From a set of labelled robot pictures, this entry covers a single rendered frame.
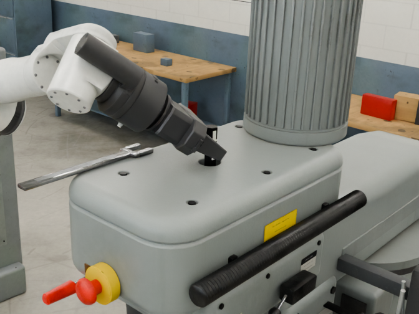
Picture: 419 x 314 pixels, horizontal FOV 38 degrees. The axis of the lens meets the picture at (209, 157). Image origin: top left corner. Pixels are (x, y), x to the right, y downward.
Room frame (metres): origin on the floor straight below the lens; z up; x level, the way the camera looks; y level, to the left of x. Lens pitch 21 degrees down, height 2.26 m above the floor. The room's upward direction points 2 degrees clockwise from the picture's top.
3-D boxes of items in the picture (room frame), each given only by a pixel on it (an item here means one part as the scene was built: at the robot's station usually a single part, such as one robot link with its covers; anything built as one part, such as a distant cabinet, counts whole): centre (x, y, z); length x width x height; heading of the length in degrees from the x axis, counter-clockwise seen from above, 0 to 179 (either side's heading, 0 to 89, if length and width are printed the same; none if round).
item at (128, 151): (0.89, 0.19, 1.89); 0.24 x 0.04 x 0.01; 140
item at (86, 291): (0.75, 0.16, 1.76); 0.04 x 0.03 x 0.04; 50
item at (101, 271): (0.76, 0.15, 1.76); 0.06 x 0.02 x 0.06; 50
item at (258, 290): (0.97, -0.03, 1.68); 0.34 x 0.24 x 0.10; 140
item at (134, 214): (0.95, -0.01, 1.81); 0.47 x 0.26 x 0.16; 140
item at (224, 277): (0.87, -0.13, 1.79); 0.45 x 0.04 x 0.04; 140
